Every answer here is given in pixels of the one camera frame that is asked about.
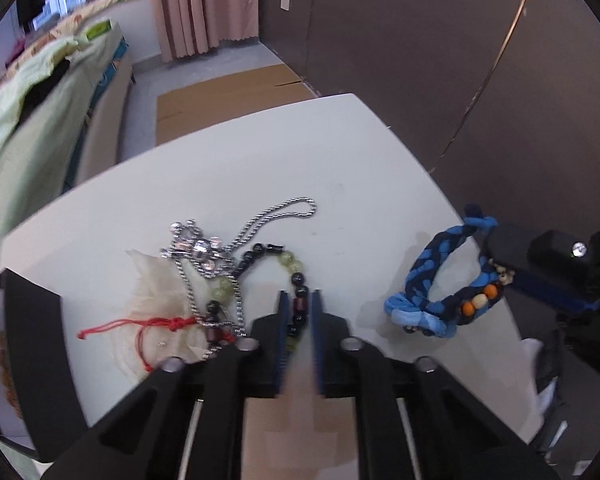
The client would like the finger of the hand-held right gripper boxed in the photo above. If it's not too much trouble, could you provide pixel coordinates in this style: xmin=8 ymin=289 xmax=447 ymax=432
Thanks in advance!
xmin=482 ymin=224 xmax=594 ymax=282
xmin=505 ymin=271 xmax=600 ymax=312

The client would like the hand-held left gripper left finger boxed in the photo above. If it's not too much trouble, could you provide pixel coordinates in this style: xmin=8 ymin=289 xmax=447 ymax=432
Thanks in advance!
xmin=40 ymin=290 xmax=289 ymax=480

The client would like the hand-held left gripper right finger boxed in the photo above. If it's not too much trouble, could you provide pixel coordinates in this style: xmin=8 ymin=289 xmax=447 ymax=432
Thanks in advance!
xmin=312 ymin=289 xmax=561 ymax=480

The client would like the black and green beaded bracelet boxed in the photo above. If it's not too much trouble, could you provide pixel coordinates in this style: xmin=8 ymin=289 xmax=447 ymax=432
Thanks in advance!
xmin=200 ymin=242 xmax=313 ymax=361

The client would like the blue braided fabric bracelet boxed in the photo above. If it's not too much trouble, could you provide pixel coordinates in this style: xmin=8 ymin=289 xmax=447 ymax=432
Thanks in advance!
xmin=384 ymin=203 xmax=516 ymax=337

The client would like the silver chain necklace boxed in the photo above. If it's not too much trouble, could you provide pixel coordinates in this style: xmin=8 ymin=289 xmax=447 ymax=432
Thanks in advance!
xmin=160 ymin=196 xmax=317 ymax=338

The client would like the red string bracelet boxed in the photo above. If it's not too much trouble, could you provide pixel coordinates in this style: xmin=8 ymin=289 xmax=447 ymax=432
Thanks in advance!
xmin=77 ymin=316 xmax=201 ymax=376

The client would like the clear crystal bead bracelet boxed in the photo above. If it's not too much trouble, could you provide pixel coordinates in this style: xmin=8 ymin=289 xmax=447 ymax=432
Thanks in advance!
xmin=167 ymin=219 xmax=231 ymax=278

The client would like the white organza pouch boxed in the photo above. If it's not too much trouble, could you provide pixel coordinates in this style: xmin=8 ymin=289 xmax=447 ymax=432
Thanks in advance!
xmin=102 ymin=247 xmax=216 ymax=376

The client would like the black jewelry box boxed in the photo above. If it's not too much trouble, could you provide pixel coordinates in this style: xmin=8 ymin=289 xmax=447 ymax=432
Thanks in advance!
xmin=0 ymin=268 xmax=88 ymax=463

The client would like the brown cardboard sheet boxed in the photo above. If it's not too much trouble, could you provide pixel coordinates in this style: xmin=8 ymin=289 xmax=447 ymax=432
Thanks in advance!
xmin=156 ymin=63 xmax=326 ymax=146

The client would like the beige bed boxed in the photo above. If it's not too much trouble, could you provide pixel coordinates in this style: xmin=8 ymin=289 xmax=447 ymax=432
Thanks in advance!
xmin=0 ymin=0 xmax=151 ymax=291

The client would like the light green blanket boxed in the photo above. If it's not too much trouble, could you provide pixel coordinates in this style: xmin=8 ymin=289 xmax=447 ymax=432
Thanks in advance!
xmin=0 ymin=20 xmax=126 ymax=281

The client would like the blue patterned bedsheet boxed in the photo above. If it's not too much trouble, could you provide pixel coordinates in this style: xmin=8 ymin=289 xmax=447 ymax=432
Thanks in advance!
xmin=82 ymin=40 xmax=129 ymax=126

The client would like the pink curtain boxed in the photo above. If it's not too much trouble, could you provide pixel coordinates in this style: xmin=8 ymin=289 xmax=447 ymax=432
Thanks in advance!
xmin=146 ymin=0 xmax=260 ymax=63

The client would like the black cloth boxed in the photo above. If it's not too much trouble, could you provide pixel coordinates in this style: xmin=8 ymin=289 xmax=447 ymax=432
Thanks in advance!
xmin=17 ymin=57 xmax=72 ymax=126

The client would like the green packet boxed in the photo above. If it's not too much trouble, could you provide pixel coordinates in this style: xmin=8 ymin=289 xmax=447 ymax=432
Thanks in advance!
xmin=85 ymin=20 xmax=114 ymax=41

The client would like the pink cloth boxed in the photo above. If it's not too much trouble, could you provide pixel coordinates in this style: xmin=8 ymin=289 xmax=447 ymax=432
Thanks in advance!
xmin=5 ymin=35 xmax=27 ymax=67

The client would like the black hanging garment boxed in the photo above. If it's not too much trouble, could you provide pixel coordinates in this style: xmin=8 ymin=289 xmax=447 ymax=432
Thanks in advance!
xmin=17 ymin=0 xmax=47 ymax=27

